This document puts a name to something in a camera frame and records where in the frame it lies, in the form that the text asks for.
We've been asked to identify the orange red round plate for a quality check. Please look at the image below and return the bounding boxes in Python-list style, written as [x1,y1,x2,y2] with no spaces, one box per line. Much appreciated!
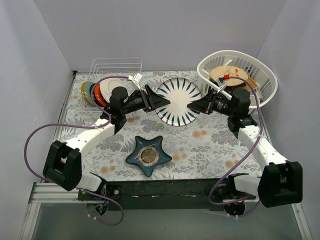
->
[93,84,107,107]

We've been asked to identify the white blue-striped plate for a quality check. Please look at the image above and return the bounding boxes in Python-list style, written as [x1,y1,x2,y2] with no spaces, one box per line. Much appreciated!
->
[155,77,202,127]

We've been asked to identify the blue floral green plate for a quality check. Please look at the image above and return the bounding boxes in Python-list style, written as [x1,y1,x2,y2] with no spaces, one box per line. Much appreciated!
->
[83,81,96,107]

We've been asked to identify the yellow patterned round plate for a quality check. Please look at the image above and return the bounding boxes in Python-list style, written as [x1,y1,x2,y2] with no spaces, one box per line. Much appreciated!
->
[80,81,92,106]

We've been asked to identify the dark brown plate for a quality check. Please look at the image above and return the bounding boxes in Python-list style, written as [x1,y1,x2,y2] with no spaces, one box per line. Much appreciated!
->
[89,83,99,106]

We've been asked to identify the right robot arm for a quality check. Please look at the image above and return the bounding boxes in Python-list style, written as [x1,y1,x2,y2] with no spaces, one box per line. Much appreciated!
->
[187,88,303,208]

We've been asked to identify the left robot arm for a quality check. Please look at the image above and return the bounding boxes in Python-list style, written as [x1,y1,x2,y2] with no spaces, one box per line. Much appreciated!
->
[42,85,171,200]

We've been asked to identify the tan fan-shaped plate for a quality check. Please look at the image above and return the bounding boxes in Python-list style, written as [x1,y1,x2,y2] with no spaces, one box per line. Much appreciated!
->
[240,77,259,92]

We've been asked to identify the white plastic slatted basket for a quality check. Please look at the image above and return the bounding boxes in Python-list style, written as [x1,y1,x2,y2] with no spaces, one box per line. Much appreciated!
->
[196,50,278,107]

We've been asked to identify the beige floral round plate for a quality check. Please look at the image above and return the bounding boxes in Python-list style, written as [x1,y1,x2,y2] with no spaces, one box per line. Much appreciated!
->
[209,65,248,87]

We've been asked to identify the floral table mat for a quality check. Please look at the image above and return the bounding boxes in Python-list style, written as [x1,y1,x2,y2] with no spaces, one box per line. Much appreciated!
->
[46,70,272,181]

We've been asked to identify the blue star-shaped plate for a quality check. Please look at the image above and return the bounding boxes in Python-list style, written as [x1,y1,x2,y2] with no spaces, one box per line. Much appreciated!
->
[125,135,172,177]

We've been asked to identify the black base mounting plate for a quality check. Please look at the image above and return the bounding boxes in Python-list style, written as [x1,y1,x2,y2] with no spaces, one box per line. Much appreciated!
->
[77,177,257,211]

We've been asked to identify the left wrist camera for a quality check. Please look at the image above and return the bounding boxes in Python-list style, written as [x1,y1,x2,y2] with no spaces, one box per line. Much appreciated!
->
[128,73,143,91]

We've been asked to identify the white wire dish rack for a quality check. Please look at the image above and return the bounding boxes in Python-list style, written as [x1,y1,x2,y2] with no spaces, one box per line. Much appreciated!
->
[80,57,142,113]

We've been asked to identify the aluminium frame rail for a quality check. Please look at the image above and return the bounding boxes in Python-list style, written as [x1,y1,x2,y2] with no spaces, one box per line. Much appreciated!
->
[21,182,312,240]

